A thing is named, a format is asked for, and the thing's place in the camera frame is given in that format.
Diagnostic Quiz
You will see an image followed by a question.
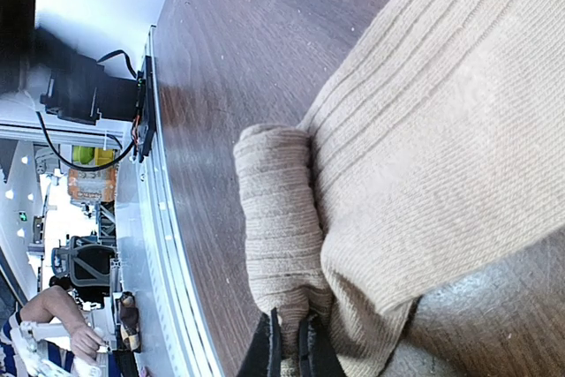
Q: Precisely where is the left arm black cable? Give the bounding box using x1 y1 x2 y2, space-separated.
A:
34 49 139 171

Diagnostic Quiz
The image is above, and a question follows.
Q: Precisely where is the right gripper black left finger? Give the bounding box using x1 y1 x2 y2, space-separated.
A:
237 308 283 377

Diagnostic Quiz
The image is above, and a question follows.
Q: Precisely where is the plain beige sock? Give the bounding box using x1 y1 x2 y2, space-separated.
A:
234 0 564 376

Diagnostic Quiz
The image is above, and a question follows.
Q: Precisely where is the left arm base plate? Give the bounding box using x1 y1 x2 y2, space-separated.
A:
137 56 156 163

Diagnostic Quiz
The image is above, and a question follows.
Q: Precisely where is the person in striped shirt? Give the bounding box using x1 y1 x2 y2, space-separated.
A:
1 276 122 376

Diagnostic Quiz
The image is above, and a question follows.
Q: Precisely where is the black office chair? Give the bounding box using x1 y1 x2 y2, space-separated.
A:
51 236 117 304

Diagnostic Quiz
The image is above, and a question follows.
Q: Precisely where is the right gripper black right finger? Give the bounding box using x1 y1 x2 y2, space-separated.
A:
298 314 345 377

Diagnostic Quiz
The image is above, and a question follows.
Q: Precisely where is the orange package in background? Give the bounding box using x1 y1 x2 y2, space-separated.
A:
67 167 117 204

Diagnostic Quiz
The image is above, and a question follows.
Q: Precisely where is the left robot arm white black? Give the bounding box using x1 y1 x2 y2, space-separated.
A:
1 0 139 125

